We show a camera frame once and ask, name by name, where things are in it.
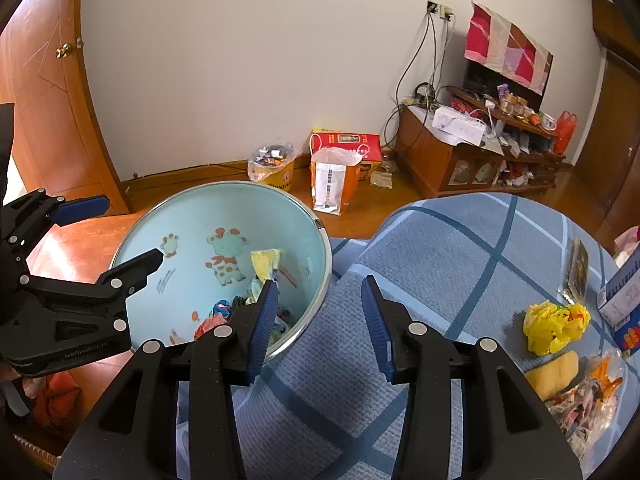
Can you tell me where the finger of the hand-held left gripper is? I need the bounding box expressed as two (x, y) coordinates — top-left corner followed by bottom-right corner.
(0, 187), (110, 256)
(25, 248), (164, 312)

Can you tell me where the black television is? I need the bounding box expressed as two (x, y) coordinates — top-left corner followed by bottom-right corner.
(462, 60), (543, 111)

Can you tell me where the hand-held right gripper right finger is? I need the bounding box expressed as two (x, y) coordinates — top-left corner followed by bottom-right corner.
(361, 275), (583, 480)

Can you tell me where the pale yellow wrapper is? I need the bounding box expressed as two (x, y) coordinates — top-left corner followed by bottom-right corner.
(249, 248), (283, 293)

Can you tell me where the blue plaid blanket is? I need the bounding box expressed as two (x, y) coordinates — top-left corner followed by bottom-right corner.
(175, 192), (626, 480)

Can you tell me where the white cardboard box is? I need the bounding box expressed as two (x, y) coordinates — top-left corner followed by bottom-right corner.
(432, 106), (487, 147)

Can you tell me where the white blue milk carton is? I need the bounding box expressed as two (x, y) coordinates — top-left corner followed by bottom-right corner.
(597, 247), (640, 331)

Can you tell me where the blue juice carton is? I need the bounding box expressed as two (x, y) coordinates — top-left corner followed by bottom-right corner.
(616, 310), (640, 353)

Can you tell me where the black cable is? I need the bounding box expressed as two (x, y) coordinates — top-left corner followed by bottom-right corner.
(397, 12), (433, 111)
(430, 17), (453, 86)

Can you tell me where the pile of trash wrappers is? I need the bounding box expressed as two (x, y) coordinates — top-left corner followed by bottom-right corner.
(542, 350), (626, 461)

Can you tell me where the red foam net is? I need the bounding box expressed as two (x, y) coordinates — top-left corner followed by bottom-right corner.
(194, 317), (221, 341)

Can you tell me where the red cardboard box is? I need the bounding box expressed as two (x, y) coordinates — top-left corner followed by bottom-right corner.
(308, 129), (383, 181)

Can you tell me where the wooden television cabinet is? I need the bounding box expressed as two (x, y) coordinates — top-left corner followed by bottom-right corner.
(394, 85), (566, 198)

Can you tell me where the yellow floral plastic bag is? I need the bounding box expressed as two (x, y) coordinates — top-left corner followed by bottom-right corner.
(522, 301), (592, 356)

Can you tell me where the orange plastic bag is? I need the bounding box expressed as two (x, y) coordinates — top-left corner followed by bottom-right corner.
(552, 111), (578, 155)

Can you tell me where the red pink patchwork cloth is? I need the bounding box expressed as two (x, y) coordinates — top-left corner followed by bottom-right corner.
(464, 1), (555, 95)

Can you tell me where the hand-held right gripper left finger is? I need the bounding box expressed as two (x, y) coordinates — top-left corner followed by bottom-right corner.
(52, 280), (279, 480)

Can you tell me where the yellow sponge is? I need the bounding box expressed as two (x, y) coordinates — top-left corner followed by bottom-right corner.
(525, 351), (581, 402)

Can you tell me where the clear bag of scraps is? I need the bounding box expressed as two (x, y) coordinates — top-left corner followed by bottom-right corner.
(247, 142), (298, 181)

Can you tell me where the yellow bucket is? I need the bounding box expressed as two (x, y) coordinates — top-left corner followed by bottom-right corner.
(262, 162), (301, 193)

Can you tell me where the purple snack wrapper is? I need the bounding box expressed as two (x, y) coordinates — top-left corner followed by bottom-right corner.
(272, 309), (297, 336)

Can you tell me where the dark wooden door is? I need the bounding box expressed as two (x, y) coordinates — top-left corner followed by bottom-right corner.
(572, 0), (640, 221)

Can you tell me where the wooden door brass latch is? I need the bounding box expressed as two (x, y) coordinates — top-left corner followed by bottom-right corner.
(0, 0), (132, 216)

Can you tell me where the light blue waste bin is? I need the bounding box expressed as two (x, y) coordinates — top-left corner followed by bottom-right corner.
(109, 181), (333, 366)

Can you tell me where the white orange paper bag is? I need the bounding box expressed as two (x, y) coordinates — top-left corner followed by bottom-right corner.
(310, 147), (363, 216)

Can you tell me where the dark gold snack packet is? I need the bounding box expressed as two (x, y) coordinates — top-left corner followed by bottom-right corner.
(560, 237), (591, 306)

